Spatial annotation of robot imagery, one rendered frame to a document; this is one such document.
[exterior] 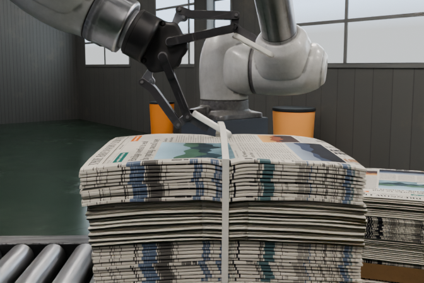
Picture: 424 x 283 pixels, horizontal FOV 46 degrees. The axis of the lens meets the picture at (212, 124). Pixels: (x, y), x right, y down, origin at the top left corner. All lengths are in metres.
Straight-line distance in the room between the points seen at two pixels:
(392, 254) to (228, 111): 0.61
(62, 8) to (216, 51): 0.82
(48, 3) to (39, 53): 10.25
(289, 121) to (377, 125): 0.87
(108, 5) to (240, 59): 0.79
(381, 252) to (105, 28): 0.95
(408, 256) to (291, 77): 0.57
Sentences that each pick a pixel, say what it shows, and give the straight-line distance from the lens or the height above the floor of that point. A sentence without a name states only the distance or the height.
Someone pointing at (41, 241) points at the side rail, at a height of 0.80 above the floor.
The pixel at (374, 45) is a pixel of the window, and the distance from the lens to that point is 5.25.
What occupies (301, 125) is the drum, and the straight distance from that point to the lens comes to 5.20.
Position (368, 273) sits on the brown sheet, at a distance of 1.42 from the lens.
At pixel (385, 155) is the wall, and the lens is 5.26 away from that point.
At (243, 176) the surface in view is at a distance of 0.66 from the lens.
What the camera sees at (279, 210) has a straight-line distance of 0.68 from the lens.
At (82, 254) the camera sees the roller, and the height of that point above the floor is 0.80.
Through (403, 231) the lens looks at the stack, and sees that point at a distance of 1.38.
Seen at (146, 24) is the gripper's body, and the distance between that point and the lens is 0.75.
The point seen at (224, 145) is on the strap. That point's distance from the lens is 0.69.
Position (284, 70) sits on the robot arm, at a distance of 1.43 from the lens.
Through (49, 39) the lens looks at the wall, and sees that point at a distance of 11.09.
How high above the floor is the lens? 1.16
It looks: 7 degrees down
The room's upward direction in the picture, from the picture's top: straight up
